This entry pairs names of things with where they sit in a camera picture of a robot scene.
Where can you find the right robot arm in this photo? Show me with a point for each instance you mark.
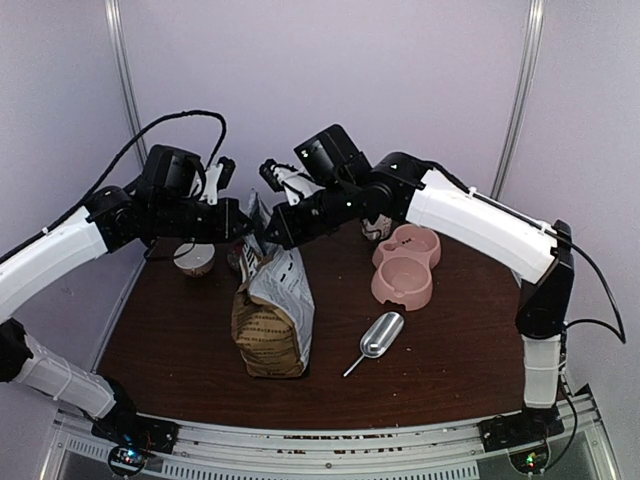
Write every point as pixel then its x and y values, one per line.
pixel 422 196

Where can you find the white ceramic bowl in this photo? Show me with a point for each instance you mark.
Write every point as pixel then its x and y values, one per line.
pixel 194 260

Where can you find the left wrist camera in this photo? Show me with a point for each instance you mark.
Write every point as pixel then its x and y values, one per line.
pixel 213 179

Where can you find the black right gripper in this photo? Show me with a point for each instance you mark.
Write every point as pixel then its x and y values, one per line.
pixel 294 233

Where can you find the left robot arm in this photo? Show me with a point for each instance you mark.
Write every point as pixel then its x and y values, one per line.
pixel 175 197

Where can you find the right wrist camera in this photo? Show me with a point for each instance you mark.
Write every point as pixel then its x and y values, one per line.
pixel 329 159

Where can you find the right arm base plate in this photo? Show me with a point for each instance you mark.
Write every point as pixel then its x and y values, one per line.
pixel 514 430

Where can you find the right aluminium wall post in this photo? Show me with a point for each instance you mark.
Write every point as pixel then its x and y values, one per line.
pixel 529 58

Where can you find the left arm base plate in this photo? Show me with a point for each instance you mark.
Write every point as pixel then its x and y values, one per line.
pixel 144 434

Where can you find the aluminium front rail frame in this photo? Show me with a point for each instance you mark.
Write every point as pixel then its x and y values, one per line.
pixel 453 450

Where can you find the brown pet food bag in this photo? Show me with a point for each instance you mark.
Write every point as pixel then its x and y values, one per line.
pixel 273 309

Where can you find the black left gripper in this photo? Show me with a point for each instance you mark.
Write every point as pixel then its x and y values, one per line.
pixel 224 231

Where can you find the left aluminium wall post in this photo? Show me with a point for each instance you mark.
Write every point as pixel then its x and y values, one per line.
pixel 118 44

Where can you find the aluminium wall post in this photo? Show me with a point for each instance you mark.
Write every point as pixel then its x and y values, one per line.
pixel 529 58
pixel 118 44

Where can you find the metal food scoop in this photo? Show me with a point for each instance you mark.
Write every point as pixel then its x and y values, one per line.
pixel 378 338

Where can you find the floral mug yellow inside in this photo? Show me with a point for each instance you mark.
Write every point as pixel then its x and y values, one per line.
pixel 378 230

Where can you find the pink double pet bowl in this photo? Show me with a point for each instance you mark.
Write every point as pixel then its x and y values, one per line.
pixel 404 264

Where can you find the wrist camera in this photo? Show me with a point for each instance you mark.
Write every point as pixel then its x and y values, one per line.
pixel 329 159
pixel 213 179

